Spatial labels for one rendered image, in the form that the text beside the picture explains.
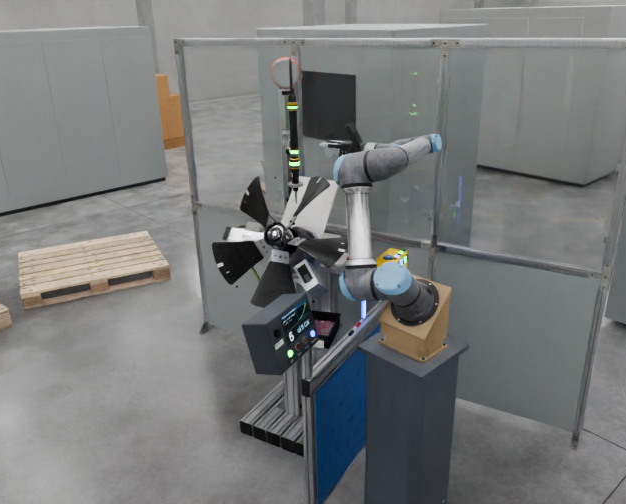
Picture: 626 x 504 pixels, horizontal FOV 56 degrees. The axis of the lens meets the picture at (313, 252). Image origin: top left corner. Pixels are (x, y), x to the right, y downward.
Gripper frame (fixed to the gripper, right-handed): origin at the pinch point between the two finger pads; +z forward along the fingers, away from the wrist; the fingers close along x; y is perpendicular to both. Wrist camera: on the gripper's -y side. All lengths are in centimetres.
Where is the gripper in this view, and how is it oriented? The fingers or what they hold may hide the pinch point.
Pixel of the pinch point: (324, 142)
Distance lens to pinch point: 255.3
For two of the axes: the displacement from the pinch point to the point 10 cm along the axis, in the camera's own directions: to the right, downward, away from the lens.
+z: -8.6, -1.7, 4.8
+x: 5.1, -3.2, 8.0
